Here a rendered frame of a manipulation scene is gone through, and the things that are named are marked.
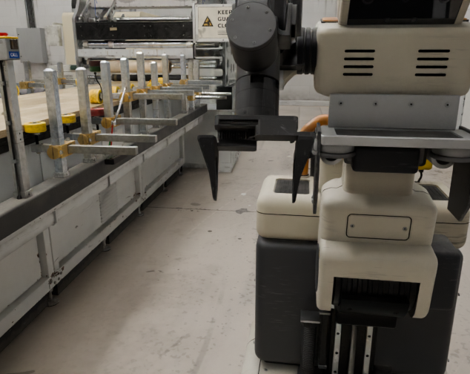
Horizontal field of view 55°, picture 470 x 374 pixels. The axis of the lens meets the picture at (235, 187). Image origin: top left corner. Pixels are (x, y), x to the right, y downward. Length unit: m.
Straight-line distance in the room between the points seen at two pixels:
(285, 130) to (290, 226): 0.67
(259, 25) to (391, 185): 0.51
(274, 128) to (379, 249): 0.46
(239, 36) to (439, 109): 0.45
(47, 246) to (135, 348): 0.64
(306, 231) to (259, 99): 0.68
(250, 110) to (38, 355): 1.69
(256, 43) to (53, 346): 1.79
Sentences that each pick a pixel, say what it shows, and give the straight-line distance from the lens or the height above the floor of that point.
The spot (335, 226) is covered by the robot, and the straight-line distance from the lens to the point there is 0.92.
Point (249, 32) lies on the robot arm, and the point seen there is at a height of 1.19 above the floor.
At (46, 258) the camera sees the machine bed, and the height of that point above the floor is 0.26.
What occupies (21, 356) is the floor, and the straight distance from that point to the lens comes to 2.12.
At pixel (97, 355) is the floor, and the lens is 2.02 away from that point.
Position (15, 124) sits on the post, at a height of 0.95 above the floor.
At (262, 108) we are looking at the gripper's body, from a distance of 0.56.
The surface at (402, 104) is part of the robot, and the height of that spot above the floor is 1.09.
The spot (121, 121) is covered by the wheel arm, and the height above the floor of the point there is 0.85.
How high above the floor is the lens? 1.17
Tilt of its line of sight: 17 degrees down
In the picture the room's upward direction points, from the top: straight up
